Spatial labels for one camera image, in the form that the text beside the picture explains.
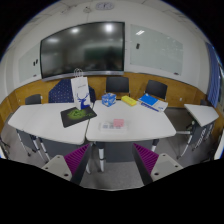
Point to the left white table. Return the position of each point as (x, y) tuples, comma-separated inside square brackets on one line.
[(44, 120)]

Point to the black centre chair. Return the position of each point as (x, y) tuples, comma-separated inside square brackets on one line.
[(117, 85)]

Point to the black chair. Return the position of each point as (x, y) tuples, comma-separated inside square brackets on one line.
[(117, 85), (157, 89), (33, 99)]

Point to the blue curtain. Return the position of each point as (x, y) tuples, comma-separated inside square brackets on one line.
[(214, 81)]

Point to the blue patterned chair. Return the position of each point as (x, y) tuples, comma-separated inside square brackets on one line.
[(62, 93)]

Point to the black left chair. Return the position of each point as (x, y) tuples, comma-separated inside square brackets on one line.
[(33, 99)]

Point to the pink charger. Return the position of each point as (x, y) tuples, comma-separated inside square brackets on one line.
[(118, 123)]

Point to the black right chair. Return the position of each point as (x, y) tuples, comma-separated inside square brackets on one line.
[(157, 89)]

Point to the white table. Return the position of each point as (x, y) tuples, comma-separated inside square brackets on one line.
[(204, 115), (44, 120), (142, 123)]

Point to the left whiteboard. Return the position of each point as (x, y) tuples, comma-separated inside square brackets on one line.
[(29, 65)]

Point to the whiteboard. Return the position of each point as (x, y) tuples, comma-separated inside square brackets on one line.
[(29, 65), (151, 48)]

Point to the black mouse pad green print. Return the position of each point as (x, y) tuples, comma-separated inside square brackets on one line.
[(74, 116)]

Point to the white paper bag blue deer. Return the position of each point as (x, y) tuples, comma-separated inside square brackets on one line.
[(80, 89)]

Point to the blue notebook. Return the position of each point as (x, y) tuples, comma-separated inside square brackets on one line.
[(147, 99)]

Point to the right whiteboard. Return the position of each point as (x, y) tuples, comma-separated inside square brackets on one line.
[(151, 48)]

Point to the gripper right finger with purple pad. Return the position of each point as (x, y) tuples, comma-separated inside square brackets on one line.
[(153, 166)]

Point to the white book under notebook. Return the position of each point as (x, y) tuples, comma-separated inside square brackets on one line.
[(160, 106)]

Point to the right white table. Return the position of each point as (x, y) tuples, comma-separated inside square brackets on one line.
[(204, 115)]

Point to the centre white table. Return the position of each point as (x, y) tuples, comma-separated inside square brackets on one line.
[(142, 123)]

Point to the yellow box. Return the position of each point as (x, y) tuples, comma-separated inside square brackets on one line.
[(128, 100)]

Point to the blue white tissue box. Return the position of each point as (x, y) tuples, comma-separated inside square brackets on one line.
[(108, 99)]

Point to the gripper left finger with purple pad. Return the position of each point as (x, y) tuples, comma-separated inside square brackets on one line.
[(72, 166)]

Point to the large wall display screen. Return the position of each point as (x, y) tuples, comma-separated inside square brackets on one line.
[(96, 48)]

